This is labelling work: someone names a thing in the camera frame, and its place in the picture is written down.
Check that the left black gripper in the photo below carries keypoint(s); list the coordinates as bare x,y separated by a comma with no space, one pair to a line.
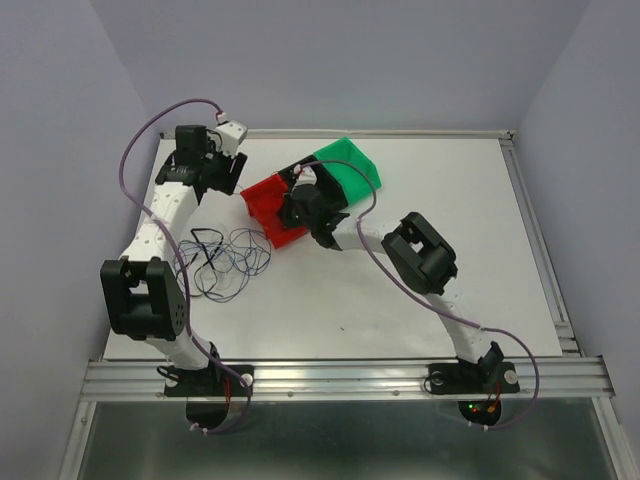
228,181

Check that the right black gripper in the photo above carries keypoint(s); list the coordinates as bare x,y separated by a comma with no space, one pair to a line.
284,209

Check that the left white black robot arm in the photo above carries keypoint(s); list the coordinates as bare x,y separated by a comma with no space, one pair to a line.
144,299

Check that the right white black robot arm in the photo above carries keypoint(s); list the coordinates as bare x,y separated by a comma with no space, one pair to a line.
425,268

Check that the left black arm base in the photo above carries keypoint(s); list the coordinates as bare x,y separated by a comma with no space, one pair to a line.
208,394

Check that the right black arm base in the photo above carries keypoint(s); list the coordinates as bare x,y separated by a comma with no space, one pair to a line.
484,389

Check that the black plastic bin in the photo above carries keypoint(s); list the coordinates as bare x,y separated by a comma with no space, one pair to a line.
331,196

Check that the red plastic bin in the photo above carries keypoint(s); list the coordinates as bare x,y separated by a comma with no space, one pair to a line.
263,201

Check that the green plastic bin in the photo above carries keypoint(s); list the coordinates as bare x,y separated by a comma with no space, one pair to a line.
351,168

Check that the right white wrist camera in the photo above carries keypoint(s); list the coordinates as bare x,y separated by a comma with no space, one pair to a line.
303,175

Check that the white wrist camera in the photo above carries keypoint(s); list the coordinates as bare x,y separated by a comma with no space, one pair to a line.
228,135
303,175

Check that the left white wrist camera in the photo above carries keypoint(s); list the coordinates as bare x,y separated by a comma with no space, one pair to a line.
228,135

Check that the back aluminium rail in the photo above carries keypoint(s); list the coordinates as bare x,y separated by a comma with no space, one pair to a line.
372,133

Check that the aluminium rail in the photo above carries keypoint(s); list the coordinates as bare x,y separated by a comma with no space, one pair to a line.
355,380
372,133
564,330

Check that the right side aluminium rail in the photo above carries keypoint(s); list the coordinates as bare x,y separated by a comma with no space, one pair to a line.
564,330

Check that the front aluminium rail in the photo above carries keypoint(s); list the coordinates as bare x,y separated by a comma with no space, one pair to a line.
355,380

